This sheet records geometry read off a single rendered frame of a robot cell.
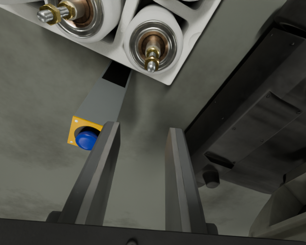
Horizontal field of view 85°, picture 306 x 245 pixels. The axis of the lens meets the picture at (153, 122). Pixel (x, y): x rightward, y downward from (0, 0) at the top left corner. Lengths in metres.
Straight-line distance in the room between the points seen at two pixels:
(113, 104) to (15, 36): 0.42
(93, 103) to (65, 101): 0.38
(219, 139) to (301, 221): 0.24
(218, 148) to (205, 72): 0.25
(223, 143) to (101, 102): 0.35
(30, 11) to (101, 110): 0.21
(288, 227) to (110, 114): 0.36
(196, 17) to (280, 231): 0.40
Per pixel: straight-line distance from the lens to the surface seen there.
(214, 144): 0.51
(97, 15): 0.29
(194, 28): 0.36
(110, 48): 0.37
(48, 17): 0.22
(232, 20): 0.57
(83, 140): 0.31
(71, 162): 0.98
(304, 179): 0.56
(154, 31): 0.28
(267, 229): 0.41
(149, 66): 0.20
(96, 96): 0.36
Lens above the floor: 0.53
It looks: 51 degrees down
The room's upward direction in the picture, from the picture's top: 177 degrees counter-clockwise
